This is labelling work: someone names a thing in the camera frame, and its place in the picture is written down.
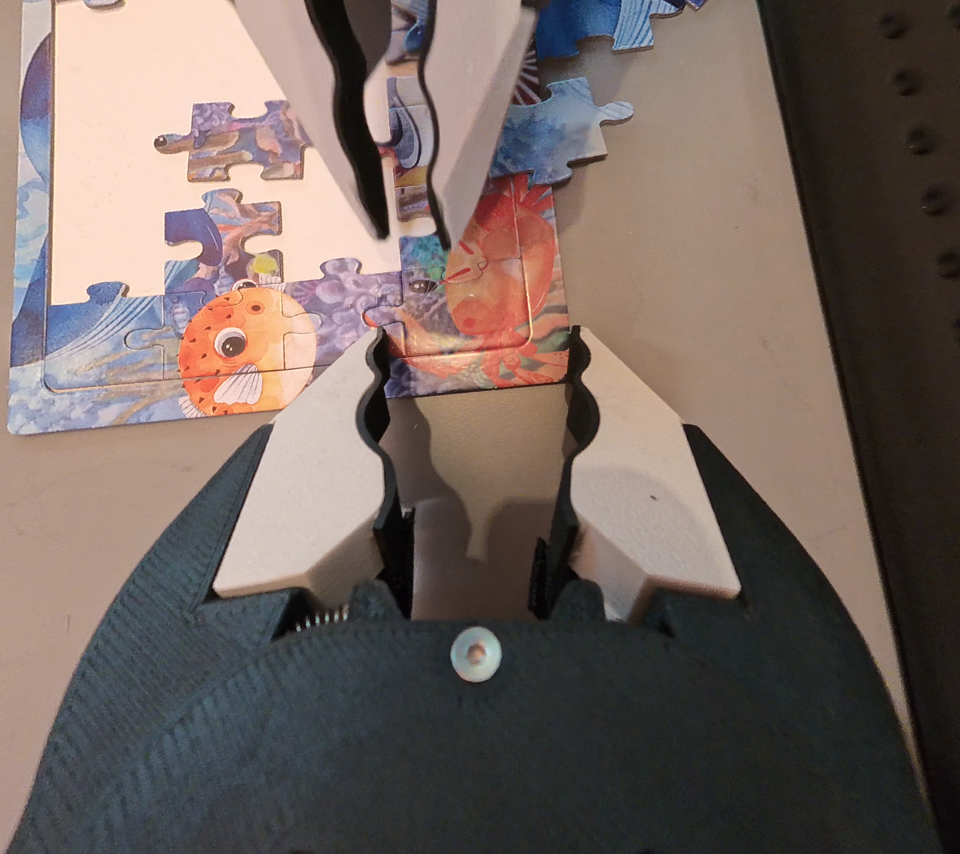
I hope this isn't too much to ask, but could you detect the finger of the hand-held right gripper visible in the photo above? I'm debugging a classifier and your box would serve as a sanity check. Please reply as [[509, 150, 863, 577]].
[[201, 0, 393, 240], [407, 0, 541, 249]]

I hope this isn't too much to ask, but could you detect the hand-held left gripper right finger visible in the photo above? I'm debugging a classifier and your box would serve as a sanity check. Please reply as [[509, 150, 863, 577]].
[[551, 325, 744, 623]]

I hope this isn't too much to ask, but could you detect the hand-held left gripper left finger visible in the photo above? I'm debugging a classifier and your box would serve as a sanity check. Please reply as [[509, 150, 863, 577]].
[[212, 327, 399, 600]]

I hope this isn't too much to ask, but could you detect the purple coral puzzle piece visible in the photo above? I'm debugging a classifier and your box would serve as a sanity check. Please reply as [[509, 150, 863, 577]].
[[153, 100, 315, 184], [163, 188, 285, 285]]

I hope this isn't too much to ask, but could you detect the pale blue white puzzle piece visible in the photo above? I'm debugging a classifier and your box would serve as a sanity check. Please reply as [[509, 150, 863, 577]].
[[491, 77, 635, 184]]

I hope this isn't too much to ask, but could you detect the sea animal jigsaw puzzle tray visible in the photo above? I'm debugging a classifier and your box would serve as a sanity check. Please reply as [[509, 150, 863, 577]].
[[6, 0, 573, 437]]

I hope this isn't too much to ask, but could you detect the pale blue striped puzzle piece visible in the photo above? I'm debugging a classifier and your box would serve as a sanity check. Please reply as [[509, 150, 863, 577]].
[[386, 0, 438, 64]]

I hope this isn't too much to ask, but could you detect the blue puzzle piece striped end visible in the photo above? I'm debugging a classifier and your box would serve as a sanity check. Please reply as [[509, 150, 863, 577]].
[[536, 0, 687, 62]]

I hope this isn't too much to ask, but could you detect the black perforated chair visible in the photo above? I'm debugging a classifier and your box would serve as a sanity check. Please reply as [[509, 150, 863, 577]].
[[738, 0, 960, 854]]

